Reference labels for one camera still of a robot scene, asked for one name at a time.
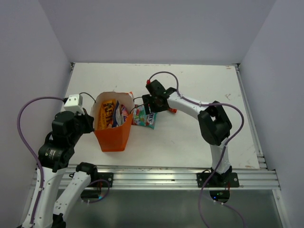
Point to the blue chips bag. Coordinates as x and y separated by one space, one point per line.
118 119

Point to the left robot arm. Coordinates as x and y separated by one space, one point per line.
47 209

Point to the black base bracket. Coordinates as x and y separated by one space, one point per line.
103 180
218 180

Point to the purple Fox's candy bag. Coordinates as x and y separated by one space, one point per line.
124 112

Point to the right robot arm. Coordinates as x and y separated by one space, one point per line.
213 121

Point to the teal Fox's candy bag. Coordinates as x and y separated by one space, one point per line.
140 118

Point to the orange paper bag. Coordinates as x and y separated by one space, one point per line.
113 139

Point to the yellow potato chips bag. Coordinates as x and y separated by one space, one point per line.
106 114

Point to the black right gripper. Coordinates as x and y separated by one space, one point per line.
147 99

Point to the black right base bracket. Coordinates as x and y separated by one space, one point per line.
218 180

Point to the aluminium mounting rail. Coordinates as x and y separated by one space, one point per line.
155 178

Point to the red nuts snack packet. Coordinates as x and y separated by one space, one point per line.
174 111

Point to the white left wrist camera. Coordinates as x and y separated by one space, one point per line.
74 103

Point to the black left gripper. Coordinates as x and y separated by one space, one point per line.
88 119

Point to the black left base bracket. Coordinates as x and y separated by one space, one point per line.
103 180

